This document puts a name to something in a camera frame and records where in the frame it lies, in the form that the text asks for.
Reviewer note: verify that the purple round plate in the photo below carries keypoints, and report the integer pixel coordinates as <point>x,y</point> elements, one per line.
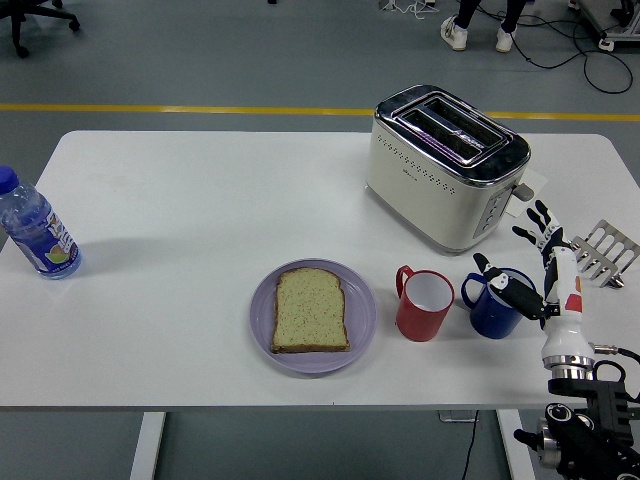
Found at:
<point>361,310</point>

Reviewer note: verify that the black office chair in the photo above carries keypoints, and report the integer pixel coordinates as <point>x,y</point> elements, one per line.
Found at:
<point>20,15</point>

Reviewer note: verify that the red cup white inside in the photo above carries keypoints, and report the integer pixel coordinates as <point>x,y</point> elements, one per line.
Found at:
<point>417,325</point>

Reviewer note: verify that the person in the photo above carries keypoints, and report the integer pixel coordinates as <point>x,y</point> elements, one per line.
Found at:
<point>467,10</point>

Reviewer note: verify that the white table leg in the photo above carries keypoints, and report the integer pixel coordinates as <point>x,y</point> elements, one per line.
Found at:
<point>515,450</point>
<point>147,450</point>

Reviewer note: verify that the blue cup white inside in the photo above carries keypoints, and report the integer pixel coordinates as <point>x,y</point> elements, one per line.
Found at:
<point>492,320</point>

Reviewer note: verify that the slice of toast bread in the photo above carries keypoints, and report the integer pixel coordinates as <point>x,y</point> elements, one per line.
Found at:
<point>310,310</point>

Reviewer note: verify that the grey bracket under table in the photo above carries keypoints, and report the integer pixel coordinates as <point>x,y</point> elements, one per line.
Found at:
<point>452,416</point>

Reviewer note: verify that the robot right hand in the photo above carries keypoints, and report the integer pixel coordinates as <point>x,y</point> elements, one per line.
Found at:
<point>565,337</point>

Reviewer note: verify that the metal toast rack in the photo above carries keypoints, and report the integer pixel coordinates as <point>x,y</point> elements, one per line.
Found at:
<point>606,227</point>

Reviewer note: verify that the cream and chrome toaster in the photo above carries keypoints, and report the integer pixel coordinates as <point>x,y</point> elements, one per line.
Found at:
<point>425,200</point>

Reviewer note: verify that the clear water bottle blue cap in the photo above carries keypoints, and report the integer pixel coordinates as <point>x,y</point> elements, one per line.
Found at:
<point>35,230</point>

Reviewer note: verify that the metal equipment frame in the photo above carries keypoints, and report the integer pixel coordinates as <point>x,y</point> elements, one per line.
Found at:
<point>620,35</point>

